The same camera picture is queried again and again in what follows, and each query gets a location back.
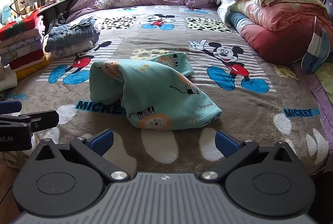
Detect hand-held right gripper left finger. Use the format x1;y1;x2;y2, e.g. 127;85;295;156
31;128;130;183

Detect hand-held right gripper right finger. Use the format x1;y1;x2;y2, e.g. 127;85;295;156
199;130;299;183

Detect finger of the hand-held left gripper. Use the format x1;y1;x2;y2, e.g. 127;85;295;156
0;110;60;133
0;100;23;115

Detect teal lion print garment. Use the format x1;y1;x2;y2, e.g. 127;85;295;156
89;52;223;131

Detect stack of folded clothes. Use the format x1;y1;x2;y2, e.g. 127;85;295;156
0;9;49;82

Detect dark crumpled clothes pile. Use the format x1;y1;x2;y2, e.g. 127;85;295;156
47;13;70;32

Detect white folded garments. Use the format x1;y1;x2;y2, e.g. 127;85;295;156
0;65;17;92

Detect folded denim jeans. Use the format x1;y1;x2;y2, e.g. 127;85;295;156
46;16;101;48

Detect black desk lamp stand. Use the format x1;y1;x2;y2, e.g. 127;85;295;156
9;0;27;15

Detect purple bed sheet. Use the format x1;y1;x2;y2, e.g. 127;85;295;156
293;63;333;120

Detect red blue striped rolled quilt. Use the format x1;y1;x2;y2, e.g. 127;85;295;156
227;12;321;66

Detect cartoon mouse printed blanket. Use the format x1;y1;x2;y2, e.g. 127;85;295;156
0;4;329;178

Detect green floral sheet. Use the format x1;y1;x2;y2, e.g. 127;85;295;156
314;62;333;99

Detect plaid pillow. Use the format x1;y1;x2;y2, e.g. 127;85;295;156
301;16;331;74

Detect pink floral quilt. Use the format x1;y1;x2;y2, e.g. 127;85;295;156
231;0;329;32

